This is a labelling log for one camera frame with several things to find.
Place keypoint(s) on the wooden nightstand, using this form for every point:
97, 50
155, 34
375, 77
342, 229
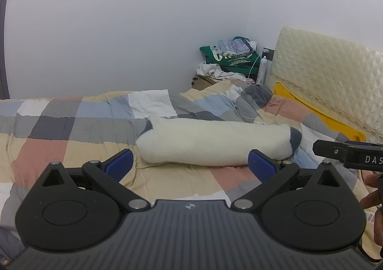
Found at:
203, 81

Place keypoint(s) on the clear plastic bag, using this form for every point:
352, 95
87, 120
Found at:
235, 45

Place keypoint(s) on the white clothes pile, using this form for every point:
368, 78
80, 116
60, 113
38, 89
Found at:
214, 71

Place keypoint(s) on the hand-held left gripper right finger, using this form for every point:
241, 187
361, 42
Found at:
262, 164

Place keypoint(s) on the black wall socket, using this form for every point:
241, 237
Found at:
268, 53

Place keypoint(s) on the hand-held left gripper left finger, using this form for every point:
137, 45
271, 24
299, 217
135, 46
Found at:
119, 163

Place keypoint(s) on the yellow pillow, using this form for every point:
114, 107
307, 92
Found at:
311, 108

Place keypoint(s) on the person's right hand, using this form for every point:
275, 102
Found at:
372, 195

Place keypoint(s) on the cream sweater with navy stripes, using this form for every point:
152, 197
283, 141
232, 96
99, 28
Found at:
209, 141

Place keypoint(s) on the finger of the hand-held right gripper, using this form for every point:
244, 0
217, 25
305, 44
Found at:
327, 149

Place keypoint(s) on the cream quilted headboard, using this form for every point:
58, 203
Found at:
323, 66

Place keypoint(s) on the patchwork quilt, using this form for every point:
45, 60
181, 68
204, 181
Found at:
89, 126

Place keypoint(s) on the white spray bottle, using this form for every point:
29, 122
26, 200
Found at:
262, 71

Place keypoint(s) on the grey door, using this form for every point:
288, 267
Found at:
2, 48

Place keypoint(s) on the person's grey garment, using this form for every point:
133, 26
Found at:
10, 244

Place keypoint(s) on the green bag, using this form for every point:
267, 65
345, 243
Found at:
239, 62

